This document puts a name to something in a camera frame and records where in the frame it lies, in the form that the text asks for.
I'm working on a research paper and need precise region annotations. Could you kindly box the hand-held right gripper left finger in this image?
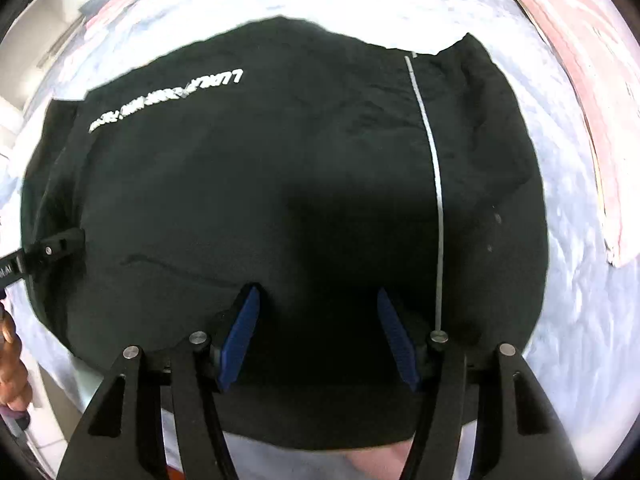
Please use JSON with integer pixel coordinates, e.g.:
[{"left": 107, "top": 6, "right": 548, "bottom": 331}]
[{"left": 57, "top": 282, "right": 262, "bottom": 480}]

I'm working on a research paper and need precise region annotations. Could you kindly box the person's left hand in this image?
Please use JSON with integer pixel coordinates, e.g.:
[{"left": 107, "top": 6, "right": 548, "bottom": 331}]
[{"left": 0, "top": 304, "right": 33, "bottom": 412}]

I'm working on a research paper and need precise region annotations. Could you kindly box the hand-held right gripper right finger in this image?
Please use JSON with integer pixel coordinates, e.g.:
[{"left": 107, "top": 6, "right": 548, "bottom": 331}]
[{"left": 376, "top": 287, "right": 584, "bottom": 480}]

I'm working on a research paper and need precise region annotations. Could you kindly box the black jacket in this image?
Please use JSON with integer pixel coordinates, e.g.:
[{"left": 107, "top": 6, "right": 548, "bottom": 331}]
[{"left": 20, "top": 16, "right": 551, "bottom": 452}]

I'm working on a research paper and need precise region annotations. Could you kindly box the white shelf unit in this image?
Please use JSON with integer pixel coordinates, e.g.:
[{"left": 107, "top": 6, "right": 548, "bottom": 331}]
[{"left": 0, "top": 0, "right": 88, "bottom": 113}]

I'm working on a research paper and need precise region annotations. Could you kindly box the pink printed blanket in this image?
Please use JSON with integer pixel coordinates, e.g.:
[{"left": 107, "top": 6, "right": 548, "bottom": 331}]
[{"left": 486, "top": 0, "right": 640, "bottom": 269}]

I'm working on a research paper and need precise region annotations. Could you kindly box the blue floral blanket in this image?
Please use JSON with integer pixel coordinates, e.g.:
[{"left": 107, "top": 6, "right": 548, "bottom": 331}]
[{"left": 0, "top": 0, "right": 640, "bottom": 480}]

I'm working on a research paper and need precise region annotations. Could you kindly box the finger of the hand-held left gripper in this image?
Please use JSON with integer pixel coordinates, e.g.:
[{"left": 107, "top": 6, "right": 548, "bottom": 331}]
[{"left": 24, "top": 227, "right": 87, "bottom": 282}]

